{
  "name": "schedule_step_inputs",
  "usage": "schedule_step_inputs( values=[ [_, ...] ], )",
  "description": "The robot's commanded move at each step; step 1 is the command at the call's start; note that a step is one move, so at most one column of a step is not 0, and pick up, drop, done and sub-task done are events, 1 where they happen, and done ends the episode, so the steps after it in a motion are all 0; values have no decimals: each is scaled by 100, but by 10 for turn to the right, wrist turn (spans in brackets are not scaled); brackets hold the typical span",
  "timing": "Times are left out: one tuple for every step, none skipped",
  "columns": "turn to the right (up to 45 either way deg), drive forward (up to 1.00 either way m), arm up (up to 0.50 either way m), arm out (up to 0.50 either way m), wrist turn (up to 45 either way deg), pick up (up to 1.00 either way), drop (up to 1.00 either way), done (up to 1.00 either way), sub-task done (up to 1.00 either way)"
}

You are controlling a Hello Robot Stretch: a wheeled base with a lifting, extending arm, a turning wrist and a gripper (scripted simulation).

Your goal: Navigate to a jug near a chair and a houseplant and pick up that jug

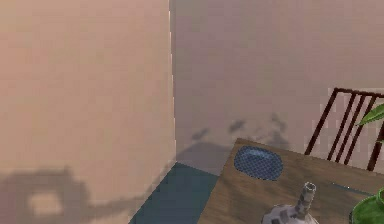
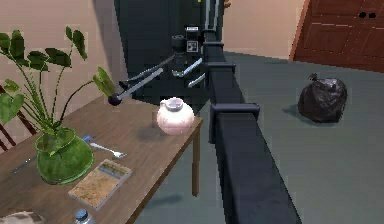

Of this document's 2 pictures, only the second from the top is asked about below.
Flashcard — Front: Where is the brown room door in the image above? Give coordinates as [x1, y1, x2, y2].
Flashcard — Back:
[288, 0, 384, 74]

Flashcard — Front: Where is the grey knife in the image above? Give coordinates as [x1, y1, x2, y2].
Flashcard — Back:
[9, 154, 39, 175]

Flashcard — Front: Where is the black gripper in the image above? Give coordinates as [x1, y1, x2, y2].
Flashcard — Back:
[107, 34, 188, 107]

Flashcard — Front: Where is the houseplant in green pot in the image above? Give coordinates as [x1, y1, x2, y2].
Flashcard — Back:
[0, 26, 118, 186]

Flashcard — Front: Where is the dark red wooden chair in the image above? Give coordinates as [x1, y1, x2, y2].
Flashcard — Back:
[0, 84, 38, 153]

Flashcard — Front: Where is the black door handle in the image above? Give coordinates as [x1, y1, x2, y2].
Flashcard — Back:
[358, 11, 378, 20]

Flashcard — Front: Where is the brown wooden table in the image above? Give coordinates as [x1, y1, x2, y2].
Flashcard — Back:
[0, 94, 204, 224]

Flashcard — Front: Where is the pale beige round object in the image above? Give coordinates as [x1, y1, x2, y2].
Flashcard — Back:
[0, 210, 46, 224]

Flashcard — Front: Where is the pink round jug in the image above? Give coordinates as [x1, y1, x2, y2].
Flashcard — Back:
[156, 96, 196, 136]

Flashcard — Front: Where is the silver fork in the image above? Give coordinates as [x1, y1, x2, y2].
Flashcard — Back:
[89, 142, 128, 159]

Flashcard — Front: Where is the black rubbish bag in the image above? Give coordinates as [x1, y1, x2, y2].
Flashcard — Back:
[297, 72, 349, 125]

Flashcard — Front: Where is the clear bottle with grey cap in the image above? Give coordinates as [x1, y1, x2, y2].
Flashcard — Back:
[72, 208, 96, 224]

